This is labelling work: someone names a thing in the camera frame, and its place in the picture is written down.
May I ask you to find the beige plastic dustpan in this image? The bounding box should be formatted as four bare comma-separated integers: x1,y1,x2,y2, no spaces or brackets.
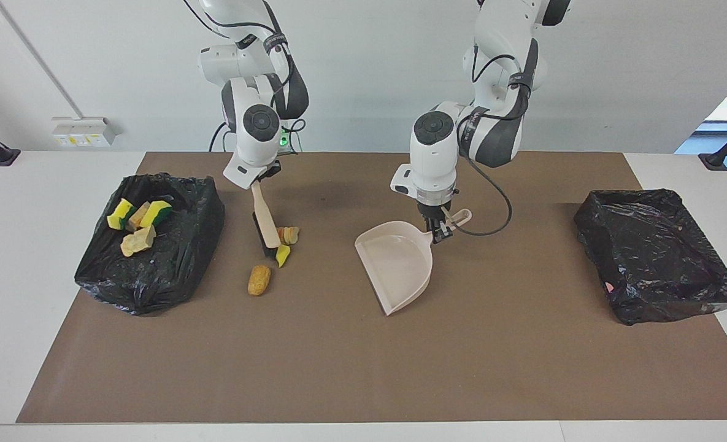
354,208,473,317

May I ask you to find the beige brush with black bristles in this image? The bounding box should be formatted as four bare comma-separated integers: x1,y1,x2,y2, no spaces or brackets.
251,181,282,257

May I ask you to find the brown bread roll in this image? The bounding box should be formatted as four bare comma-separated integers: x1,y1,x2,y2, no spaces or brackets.
247,264,272,297

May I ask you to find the yellow sponge with green back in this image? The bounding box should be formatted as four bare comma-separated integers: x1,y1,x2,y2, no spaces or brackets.
140,200,173,228

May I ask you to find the green and yellow sponge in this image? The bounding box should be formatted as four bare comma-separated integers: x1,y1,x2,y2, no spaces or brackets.
107,198,136,231

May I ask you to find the black bag lined bin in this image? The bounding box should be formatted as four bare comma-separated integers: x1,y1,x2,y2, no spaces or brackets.
74,173,226,317

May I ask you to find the black bag bin pink spot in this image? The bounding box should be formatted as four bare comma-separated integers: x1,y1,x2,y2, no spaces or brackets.
573,188,727,326

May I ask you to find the brown table mat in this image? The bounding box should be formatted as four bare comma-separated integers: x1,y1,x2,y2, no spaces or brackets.
17,152,727,424

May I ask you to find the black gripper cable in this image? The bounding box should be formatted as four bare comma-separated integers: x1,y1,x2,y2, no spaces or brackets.
448,43,531,238

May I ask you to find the white wall socket box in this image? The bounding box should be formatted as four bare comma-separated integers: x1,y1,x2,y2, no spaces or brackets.
52,117,118,148

